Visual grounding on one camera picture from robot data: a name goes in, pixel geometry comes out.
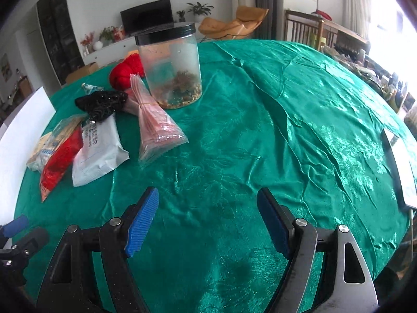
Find clear striped packet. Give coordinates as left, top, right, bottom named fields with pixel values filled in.
left=52, top=115, right=87, bottom=146

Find large green potted plant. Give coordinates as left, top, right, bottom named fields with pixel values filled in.
left=186, top=2, right=214, bottom=23

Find white television cabinet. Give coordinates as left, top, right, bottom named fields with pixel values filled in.
left=81, top=23, right=209, bottom=67

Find white foam board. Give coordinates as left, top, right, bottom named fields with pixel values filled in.
left=0, top=86, right=56, bottom=225

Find white wet wipes packet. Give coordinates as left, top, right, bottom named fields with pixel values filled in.
left=72, top=114, right=130, bottom=188

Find potted plant with red wrap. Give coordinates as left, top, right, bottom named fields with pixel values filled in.
left=99, top=26, right=126, bottom=44

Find orange lounge chair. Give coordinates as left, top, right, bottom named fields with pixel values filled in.
left=198, top=6, right=269, bottom=43

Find black television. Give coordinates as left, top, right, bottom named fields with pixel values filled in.
left=120, top=0, right=173, bottom=36

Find white panel with dark edge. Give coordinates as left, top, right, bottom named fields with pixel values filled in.
left=381, top=128, right=417, bottom=209

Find wooden slatted chair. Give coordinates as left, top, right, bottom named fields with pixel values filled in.
left=285, top=10, right=339, bottom=51

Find pink plastic bag bundle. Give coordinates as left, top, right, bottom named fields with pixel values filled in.
left=125, top=73, right=189, bottom=167

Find dark tall cabinet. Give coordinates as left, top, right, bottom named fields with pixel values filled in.
left=36, top=0, right=85, bottom=87

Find green satin tablecloth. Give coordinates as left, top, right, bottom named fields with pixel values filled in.
left=13, top=39, right=417, bottom=313

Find beige tissue packet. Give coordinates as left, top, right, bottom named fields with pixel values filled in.
left=26, top=132, right=61, bottom=172

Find wooden side table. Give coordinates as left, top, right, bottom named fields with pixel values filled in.
left=321, top=20, right=370, bottom=56

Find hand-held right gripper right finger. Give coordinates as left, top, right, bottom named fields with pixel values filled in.
left=257, top=187, right=380, bottom=313

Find black mesh pouch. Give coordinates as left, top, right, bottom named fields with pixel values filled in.
left=74, top=91, right=129, bottom=124

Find red flowers in vase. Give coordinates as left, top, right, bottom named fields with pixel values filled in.
left=80, top=32, right=95, bottom=56

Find cardboard box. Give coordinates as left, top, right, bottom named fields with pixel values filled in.
left=65, top=62, right=100, bottom=83

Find red plastic packet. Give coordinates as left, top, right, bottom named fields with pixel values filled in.
left=40, top=125, right=84, bottom=203

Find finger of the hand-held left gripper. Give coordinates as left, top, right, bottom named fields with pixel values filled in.
left=10, top=226, right=50, bottom=256
left=0, top=215, right=29, bottom=239

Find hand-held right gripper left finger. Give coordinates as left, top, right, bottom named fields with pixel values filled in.
left=35, top=186, right=160, bottom=313

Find red yarn ball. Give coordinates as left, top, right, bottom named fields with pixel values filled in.
left=109, top=53, right=144, bottom=90

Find white sheer curtain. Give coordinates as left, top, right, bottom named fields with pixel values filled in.
left=339, top=0, right=385, bottom=36

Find clear plastic jar black lid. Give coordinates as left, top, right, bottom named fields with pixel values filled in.
left=134, top=23, right=203, bottom=109

